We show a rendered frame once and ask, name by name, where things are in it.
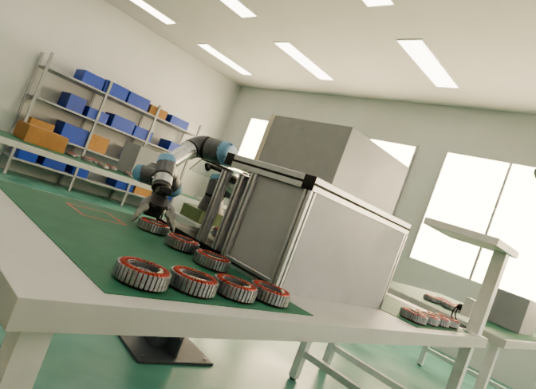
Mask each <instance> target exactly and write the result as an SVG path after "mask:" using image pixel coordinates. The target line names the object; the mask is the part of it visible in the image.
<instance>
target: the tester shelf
mask: <svg viewBox="0 0 536 389"><path fill-rule="evenodd" d="M224 164H226V165H228V166H231V167H233V168H236V169H238V170H240V171H243V172H245V173H247V174H249V175H250V174H251V172H253V173H255V174H258V175H262V176H265V177H267V178H270V179H275V180H278V181H280V182H283V183H288V184H290V185H293V186H296V187H300V188H303V189H306V190H310V191H313V192H315V193H317V194H319V195H322V196H324V197H326V198H328V199H331V200H333V201H334V202H337V203H339V204H341V205H343V206H346V207H348V208H349V209H352V210H355V211H356V212H358V213H360V214H363V215H365V216H367V217H369V218H371V219H374V220H376V221H378V222H380V223H382V224H385V225H386V226H389V227H391V228H393V229H395V230H398V231H400V232H401V233H403V234H407V235H408V233H409V231H410V229H411V226H412V225H410V224H408V223H406V222H404V221H402V220H400V219H399V218H397V217H395V216H393V215H391V214H389V213H387V212H385V211H383V210H381V209H379V208H377V207H375V206H373V205H371V204H369V203H367V202H365V201H363V200H361V199H359V198H357V197H356V196H354V195H352V194H350V193H348V192H346V191H343V190H342V189H340V188H338V187H335V186H334V185H332V184H330V183H327V182H326V181H324V180H322V179H319V178H318V177H317V176H313V175H308V174H305V173H301V172H298V171H293V170H290V169H287V168H284V167H279V166H276V165H273V164H269V163H264V162H262V161H258V160H255V159H250V158H247V157H244V156H240V155H236V154H233V153H230V152H228V153H227V157H226V158H225V161H224Z"/></svg>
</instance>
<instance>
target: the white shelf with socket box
mask: <svg viewBox="0 0 536 389"><path fill-rule="evenodd" d="M424 224H425V225H427V226H430V227H431V228H433V229H434V230H437V231H439V232H440V233H442V234H444V235H446V236H448V237H449V238H453V239H456V240H459V241H461V242H466V243H468V244H471V245H474V246H478V247H481V248H484V249H486V250H491V251H494V252H493V254H492V256H491V260H490V263H489V265H488V267H487V271H486V274H485V277H484V278H483V283H482V285H481V288H480V290H479V294H478V296H477V299H476V300H474V299H472V298H470V297H466V298H465V300H464V302H463V304H460V303H459V304H458V305H457V306H456V307H454V308H453V310H452V312H451V317H452V314H453V312H454V310H455V309H456V308H457V309H456V311H455V319H456V313H457V310H459V311H460V314H461V315H464V316H466V317H470V319H469V321H468V323H467V327H466V326H464V325H462V324H461V325H462V326H461V325H460V327H461V328H463V330H464V331H466V332H469V333H470V334H472V335H474V336H477V337H479V338H482V339H484V336H483V335H482V333H483V329H484V327H485V324H486V322H487V318H488V316H489V313H490V310H491V307H492V305H493V302H494V299H495V296H496V293H497V291H498V288H499V285H500V282H501V280H502V277H503V273H504V271H505V268H506V264H507V262H508V260H509V257H513V258H516V259H517V258H518V255H519V252H518V251H517V250H515V249H513V248H512V247H511V246H509V245H507V244H506V243H505V242H504V241H502V240H501V239H499V238H495V237H492V236H490V235H486V234H481V233H479V232H476V231H473V230H469V229H465V228H463V227H459V226H455V225H452V224H449V223H446V222H441V221H438V220H435V219H432V218H428V217H425V219H424ZM456 320H457V319H456Z"/></svg>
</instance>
